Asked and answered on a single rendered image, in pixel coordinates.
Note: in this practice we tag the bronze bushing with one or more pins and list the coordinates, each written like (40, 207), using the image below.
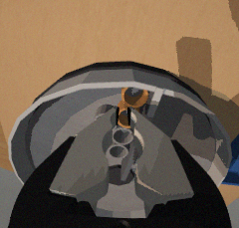
(134, 102)
(123, 118)

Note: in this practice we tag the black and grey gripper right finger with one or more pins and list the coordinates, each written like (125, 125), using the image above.
(166, 173)

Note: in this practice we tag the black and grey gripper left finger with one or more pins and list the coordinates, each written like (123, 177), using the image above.
(77, 170)

